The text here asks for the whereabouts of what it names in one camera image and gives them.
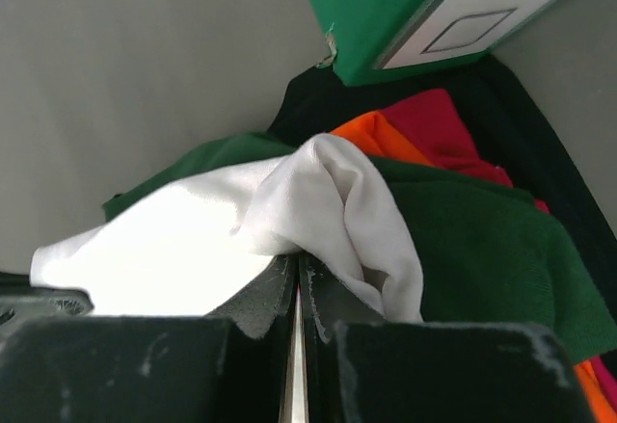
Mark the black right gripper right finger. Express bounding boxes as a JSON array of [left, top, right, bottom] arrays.
[[298, 254, 594, 422]]

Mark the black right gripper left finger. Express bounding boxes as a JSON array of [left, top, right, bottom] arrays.
[[1, 256, 295, 422]]

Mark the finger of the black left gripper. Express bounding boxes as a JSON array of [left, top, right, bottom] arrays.
[[1, 272, 93, 322]]

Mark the white and green t shirt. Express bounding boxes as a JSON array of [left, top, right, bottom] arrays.
[[29, 133, 616, 362]]

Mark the orange t shirt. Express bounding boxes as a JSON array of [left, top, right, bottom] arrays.
[[331, 111, 616, 422]]

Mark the magenta t shirt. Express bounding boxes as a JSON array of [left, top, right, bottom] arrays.
[[383, 88, 617, 400]]

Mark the black t shirt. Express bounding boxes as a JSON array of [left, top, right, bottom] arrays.
[[267, 56, 616, 307]]

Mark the green lever arch binder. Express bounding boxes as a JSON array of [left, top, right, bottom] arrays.
[[309, 0, 558, 86]]

